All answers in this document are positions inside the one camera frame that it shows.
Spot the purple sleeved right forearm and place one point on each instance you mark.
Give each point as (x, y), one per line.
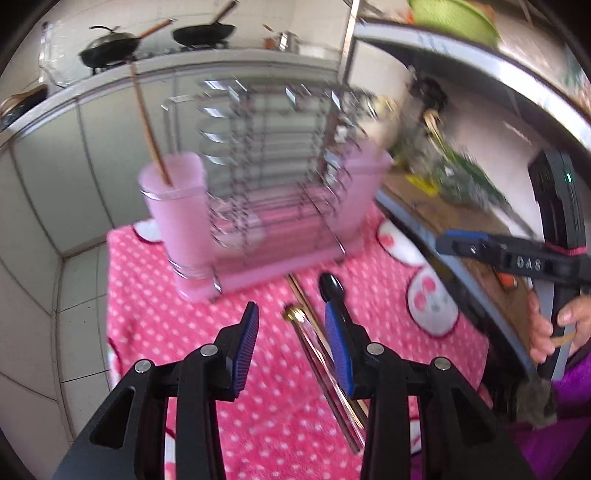
(568, 415)

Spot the wooden side table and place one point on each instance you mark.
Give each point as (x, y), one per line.
(443, 219)

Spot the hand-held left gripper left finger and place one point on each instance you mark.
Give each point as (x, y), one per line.
(244, 350)

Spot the dark pan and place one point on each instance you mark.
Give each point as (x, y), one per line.
(21, 108)

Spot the person's right hand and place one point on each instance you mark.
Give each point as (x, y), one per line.
(540, 327)

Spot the clear gold-capped chopstick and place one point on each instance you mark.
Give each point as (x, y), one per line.
(314, 360)

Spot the small steel pot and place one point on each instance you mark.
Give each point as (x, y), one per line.
(286, 42)

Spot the bag of green vegetables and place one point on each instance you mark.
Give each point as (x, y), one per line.
(457, 177)

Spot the white kitchen cabinet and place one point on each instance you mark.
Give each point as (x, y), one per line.
(92, 147)

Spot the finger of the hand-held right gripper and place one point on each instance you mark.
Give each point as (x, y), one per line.
(461, 241)
(480, 256)

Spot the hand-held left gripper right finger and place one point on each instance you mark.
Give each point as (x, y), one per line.
(334, 341)

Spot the green plastic basin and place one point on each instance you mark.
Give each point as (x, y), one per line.
(455, 18)

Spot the black wok with lid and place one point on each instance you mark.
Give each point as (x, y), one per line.
(108, 46)

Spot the gas stove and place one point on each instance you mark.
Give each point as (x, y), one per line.
(152, 54)

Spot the stainless steel shelf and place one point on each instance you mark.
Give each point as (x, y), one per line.
(461, 60)

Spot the pink polka dot blanket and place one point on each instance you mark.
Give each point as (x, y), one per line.
(184, 332)

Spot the pink plastic utensil cup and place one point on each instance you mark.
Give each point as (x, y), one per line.
(178, 221)

